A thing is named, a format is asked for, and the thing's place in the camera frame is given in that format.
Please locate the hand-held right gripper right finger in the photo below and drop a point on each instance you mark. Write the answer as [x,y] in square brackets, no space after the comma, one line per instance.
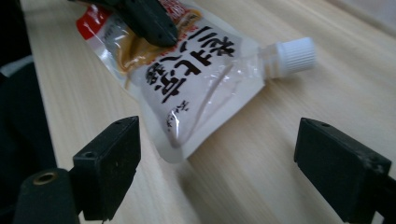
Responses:
[339,171]

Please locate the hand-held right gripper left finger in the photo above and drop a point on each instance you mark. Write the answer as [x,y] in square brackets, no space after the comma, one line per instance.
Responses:
[107,168]

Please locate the white spouted sauce pouch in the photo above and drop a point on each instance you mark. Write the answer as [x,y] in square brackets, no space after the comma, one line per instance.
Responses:
[199,93]

